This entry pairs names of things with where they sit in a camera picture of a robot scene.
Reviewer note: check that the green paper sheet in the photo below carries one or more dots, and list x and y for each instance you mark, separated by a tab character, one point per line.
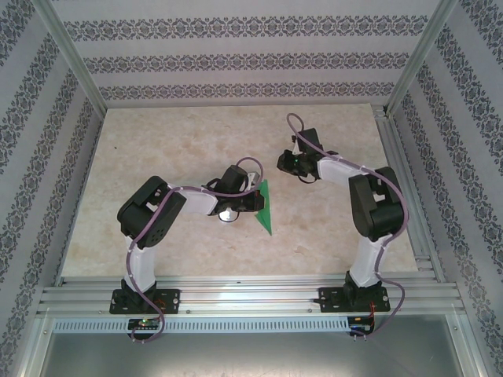
266	214

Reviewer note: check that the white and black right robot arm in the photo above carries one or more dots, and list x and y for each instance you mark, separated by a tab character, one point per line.
363	263

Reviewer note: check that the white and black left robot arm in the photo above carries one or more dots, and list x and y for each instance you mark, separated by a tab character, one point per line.
143	267

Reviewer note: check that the grey metal sheet panel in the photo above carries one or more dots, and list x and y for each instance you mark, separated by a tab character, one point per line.
251	353

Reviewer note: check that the left circuit board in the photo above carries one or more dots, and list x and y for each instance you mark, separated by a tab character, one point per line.
143	324

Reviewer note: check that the circuit board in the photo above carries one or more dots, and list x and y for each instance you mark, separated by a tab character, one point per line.
359	324
143	324

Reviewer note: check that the right circuit board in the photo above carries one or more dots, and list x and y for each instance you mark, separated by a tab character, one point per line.
359	324

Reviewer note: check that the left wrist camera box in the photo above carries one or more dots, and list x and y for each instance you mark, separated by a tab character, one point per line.
254	177

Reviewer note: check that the aluminium mounting rail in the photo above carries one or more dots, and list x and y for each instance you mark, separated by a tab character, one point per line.
243	294

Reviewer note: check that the aluminium side rail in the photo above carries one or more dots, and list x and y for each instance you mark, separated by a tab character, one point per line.
394	149

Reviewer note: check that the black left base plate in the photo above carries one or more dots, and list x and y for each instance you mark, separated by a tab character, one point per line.
173	298

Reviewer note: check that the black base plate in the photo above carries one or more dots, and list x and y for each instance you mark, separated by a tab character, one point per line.
328	298
173	298

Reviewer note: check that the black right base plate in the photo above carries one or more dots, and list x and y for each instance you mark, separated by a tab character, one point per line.
328	298

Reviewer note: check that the aluminium frame post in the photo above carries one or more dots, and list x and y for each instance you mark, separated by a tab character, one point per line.
75	59
417	59

